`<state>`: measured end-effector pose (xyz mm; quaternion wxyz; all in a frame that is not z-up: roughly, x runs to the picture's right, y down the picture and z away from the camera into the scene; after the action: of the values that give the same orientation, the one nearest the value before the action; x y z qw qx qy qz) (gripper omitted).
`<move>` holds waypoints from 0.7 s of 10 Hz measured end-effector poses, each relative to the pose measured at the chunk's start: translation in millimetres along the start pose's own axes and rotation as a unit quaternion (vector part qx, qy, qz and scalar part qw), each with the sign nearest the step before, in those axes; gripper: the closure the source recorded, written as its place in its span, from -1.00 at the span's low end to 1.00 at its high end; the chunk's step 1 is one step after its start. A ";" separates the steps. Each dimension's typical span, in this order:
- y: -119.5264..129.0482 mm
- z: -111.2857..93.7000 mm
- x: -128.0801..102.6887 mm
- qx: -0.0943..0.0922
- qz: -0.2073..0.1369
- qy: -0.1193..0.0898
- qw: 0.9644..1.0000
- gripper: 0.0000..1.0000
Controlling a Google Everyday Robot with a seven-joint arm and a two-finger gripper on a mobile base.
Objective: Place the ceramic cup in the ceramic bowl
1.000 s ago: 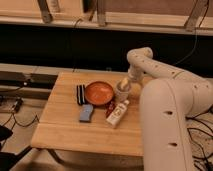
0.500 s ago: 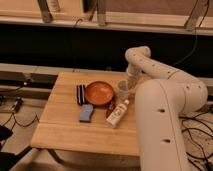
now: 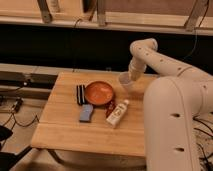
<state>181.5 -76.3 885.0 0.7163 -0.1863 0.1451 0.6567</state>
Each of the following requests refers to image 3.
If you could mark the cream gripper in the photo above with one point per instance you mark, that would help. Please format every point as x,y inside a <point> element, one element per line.
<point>134,74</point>

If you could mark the translucent ceramic cup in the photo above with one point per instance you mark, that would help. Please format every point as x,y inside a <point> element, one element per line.
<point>125,81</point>

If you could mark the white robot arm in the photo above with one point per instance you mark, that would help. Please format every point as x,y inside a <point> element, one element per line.
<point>169,104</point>

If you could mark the orange ceramic bowl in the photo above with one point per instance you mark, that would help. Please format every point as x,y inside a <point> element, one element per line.
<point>99,93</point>

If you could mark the red snack packet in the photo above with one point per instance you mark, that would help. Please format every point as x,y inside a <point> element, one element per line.
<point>110,108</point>

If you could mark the white bottle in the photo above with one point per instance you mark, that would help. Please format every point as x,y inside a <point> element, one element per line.
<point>116,115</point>

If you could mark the black ridged block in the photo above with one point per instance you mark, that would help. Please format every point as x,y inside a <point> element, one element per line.
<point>80,94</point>

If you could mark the blue sponge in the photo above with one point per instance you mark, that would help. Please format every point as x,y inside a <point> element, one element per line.
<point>86,113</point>

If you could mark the wooden shelf frame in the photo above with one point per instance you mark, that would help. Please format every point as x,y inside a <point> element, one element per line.
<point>159,16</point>

